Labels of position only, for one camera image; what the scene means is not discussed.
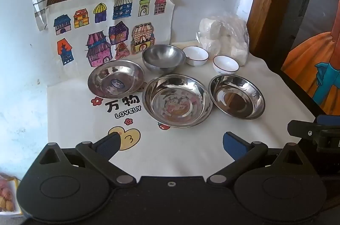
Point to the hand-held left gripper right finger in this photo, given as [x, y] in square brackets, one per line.
[234, 146]

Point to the steel plate with blue sticker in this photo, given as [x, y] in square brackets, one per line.
[114, 76]

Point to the deep stainless steel bowl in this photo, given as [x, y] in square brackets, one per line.
[162, 56]

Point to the colourful houses drawing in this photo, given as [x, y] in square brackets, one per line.
[87, 28]

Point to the orange painting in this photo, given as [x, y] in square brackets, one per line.
[313, 68]

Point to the large stainless steel plate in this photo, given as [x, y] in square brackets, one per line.
[176, 101]

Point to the white ceramic bowl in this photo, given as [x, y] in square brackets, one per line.
[225, 64]

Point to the small stainless steel plate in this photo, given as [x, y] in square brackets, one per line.
[236, 98]

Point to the snack tray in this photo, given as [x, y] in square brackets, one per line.
[8, 195]

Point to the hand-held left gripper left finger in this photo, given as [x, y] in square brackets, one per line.
[108, 146]

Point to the white bowl red rim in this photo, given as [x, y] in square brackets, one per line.
[196, 56]

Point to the clear plastic bag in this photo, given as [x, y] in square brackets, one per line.
[228, 33]

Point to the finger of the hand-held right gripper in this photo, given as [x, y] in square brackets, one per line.
[305, 130]

